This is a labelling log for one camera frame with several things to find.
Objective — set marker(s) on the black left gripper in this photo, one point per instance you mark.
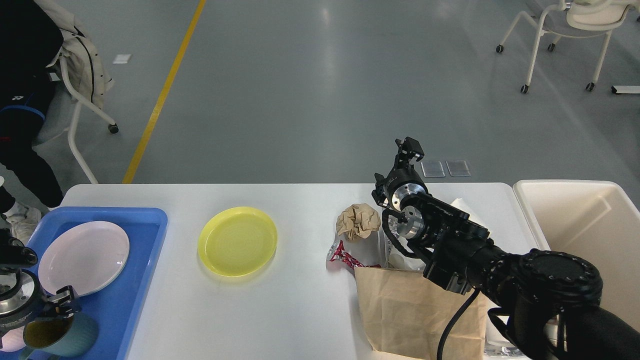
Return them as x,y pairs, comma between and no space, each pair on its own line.
22,299

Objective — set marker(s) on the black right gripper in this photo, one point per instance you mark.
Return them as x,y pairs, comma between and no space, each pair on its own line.
403,181

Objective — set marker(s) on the dark green mug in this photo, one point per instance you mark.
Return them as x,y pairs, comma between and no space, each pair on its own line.
68,337

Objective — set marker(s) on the pink mug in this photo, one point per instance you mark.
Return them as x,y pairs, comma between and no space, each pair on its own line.
13,340

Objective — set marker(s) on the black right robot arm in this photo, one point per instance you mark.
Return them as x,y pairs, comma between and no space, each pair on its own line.
548,303

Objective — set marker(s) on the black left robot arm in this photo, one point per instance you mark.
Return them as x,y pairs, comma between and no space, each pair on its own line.
15,256

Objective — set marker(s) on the floor outlet plate left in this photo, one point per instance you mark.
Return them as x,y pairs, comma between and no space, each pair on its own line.
433,169

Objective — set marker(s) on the floor outlet plate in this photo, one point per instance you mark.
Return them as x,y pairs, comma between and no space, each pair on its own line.
458,168
433,169

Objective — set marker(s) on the white round plate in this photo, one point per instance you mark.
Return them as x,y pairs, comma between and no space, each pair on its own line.
87,257

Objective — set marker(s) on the floor outlet plate right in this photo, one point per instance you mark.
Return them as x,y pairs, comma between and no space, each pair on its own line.
458,168

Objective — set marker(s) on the blue plastic tray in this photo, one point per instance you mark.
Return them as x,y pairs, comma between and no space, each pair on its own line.
117,307

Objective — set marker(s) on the crumpled brown paper ball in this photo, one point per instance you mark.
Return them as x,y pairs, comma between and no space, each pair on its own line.
358,222

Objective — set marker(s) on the red white snack wrapper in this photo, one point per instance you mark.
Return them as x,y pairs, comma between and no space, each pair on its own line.
338,253

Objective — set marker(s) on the brown paper bag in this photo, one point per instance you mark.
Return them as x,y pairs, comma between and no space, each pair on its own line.
405,314

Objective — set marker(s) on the yellow plastic plate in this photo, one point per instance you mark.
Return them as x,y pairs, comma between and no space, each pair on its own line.
237,242

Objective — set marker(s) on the beige plastic bin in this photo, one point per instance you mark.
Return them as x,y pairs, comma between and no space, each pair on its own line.
597,221

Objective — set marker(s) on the white chair on casters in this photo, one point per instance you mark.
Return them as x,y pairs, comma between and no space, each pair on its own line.
571,19

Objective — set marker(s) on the white chair with jacket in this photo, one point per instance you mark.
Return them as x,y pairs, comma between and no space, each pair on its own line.
80,68

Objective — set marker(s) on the white bar on floor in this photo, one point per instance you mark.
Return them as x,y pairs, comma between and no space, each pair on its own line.
625,89

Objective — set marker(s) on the person in dark clothes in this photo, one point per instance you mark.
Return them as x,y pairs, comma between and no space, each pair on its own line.
29,41

